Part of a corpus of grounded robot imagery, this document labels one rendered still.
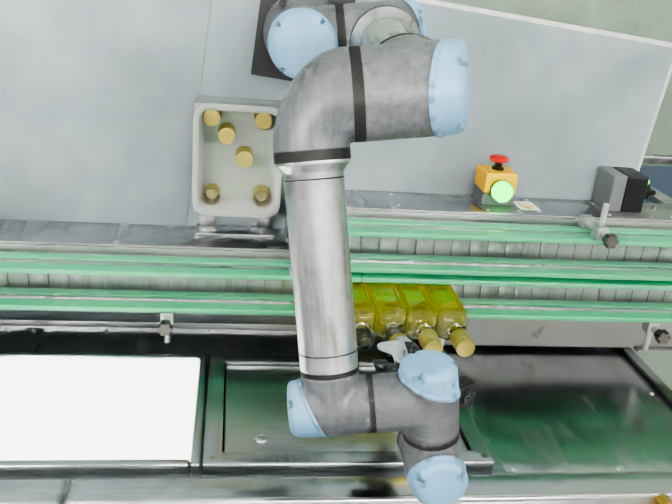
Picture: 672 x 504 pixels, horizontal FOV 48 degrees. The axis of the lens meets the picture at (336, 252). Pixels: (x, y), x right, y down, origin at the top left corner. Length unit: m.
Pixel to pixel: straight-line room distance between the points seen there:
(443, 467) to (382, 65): 0.50
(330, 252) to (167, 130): 0.74
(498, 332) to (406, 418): 0.75
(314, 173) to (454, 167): 0.79
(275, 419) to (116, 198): 0.60
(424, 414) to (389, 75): 0.41
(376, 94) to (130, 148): 0.81
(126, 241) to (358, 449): 0.62
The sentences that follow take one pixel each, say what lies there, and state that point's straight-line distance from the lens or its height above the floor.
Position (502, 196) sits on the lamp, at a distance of 1.60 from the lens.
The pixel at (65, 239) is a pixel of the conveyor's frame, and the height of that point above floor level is 0.86.
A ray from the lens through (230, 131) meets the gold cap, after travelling 1.51.
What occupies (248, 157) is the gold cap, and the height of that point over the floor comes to 0.81.
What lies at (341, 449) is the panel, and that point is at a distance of 1.27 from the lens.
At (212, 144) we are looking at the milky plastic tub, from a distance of 1.57.
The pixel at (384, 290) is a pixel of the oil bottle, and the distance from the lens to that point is 1.46.
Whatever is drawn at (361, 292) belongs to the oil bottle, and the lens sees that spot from 1.45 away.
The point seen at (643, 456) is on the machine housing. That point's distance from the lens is 1.49.
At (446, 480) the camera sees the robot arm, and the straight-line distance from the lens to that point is 1.01.
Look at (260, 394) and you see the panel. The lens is 1.40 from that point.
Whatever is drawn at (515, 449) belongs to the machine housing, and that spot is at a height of 1.23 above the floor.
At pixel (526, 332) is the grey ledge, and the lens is 1.72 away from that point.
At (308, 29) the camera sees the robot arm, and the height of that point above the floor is 1.00.
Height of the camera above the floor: 2.29
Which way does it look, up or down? 67 degrees down
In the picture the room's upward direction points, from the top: 162 degrees clockwise
